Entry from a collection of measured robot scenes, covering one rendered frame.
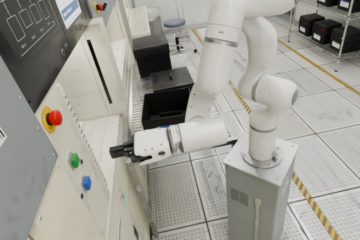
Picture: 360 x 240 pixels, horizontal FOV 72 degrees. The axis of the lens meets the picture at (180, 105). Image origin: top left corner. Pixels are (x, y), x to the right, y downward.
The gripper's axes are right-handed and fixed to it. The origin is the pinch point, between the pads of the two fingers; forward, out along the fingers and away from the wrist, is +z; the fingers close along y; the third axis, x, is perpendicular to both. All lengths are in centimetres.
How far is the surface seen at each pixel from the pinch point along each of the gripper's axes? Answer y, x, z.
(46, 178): -14.7, 9.6, 11.6
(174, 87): 91, -34, -23
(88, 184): -1.3, -9.2, 11.5
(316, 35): 260, -92, -243
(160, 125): 48, -31, -11
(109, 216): 3.3, -33.1, 12.8
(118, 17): 215, -10, 16
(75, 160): -1.1, 0.8, 11.4
